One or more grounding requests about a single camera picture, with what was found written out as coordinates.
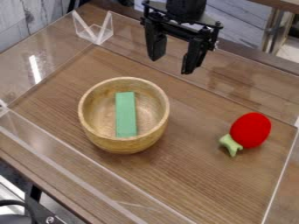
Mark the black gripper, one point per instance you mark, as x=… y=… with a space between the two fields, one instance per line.
x=183 y=18

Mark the red plush strawberry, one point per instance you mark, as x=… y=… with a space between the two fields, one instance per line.
x=247 y=133

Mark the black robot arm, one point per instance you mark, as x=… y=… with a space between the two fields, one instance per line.
x=180 y=18

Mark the green rectangular block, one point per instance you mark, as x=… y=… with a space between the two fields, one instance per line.
x=125 y=114

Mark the wooden bowl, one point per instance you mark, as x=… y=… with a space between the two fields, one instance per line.
x=97 y=114

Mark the metal table leg background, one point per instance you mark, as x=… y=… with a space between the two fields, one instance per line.
x=276 y=30

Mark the clear acrylic tray wall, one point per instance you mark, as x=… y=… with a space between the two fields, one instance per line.
x=96 y=194

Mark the black table frame leg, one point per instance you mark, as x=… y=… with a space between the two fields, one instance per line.
x=42 y=215

